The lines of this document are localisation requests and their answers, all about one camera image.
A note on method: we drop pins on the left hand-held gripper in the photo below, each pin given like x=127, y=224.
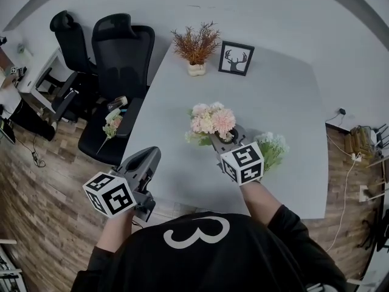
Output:
x=109, y=193

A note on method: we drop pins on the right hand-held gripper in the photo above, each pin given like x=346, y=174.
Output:
x=243, y=163

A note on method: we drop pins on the pink flower bouquet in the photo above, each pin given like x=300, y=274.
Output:
x=212, y=120

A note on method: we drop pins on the white green flower bouquet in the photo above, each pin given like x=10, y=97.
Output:
x=273, y=148

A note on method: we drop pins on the person's right forearm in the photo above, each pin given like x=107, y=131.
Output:
x=258, y=199

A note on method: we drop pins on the person's left forearm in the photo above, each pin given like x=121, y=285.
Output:
x=114, y=233

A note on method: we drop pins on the small pink white bouquet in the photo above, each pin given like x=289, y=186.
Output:
x=112, y=123

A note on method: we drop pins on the clear glass jar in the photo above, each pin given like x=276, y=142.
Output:
x=117, y=102

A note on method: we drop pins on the black framed deer picture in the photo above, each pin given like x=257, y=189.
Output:
x=236, y=58

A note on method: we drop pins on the rust plant in cream pot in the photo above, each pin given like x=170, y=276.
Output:
x=196, y=44

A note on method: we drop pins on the black mesh office chair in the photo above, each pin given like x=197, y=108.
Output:
x=70, y=38
x=121, y=59

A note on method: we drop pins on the person's black shirt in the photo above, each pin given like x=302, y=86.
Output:
x=212, y=254

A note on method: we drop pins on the small white power strip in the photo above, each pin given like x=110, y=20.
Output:
x=357, y=157

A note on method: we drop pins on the stack of cardboard boxes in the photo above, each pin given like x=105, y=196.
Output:
x=358, y=141

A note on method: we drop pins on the white side desk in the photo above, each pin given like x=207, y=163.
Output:
x=42, y=71

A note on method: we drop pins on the white block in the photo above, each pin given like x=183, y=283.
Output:
x=363, y=193

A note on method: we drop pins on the wooden legged chair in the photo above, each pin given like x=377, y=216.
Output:
x=377, y=162

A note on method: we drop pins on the white router black antennas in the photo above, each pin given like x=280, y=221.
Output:
x=380, y=135

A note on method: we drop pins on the black swivel chair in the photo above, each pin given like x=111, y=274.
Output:
x=381, y=230

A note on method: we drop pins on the black wall adapter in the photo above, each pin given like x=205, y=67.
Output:
x=342, y=111

